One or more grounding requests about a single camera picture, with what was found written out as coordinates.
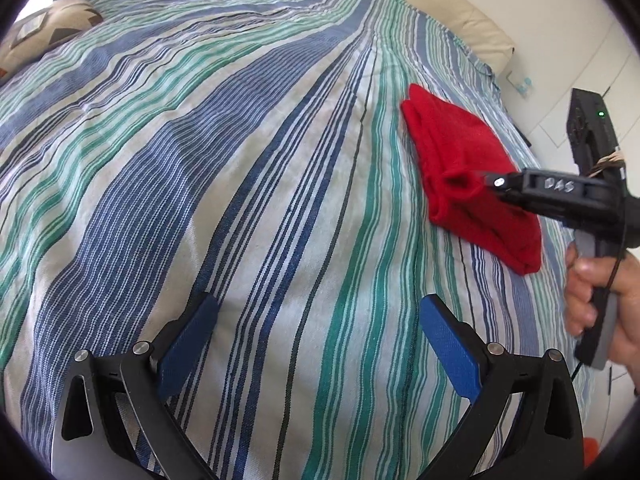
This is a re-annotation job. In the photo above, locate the red knit sweater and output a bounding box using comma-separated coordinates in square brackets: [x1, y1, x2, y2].
[400, 84, 542, 275]

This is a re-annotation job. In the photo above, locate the person's right hand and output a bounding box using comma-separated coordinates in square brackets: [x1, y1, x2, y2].
[564, 243, 640, 389]

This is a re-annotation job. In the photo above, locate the orange fluffy rug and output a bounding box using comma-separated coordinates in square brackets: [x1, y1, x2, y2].
[582, 437, 600, 469]

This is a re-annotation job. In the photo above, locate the striped blue green bedspread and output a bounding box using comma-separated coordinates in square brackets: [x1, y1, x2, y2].
[1, 0, 574, 479]

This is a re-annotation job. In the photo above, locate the beige patterned pillow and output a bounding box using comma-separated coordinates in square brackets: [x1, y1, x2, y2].
[1, 0, 103, 84]

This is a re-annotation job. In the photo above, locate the wall socket plate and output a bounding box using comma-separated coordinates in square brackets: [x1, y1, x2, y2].
[506, 70, 533, 99]

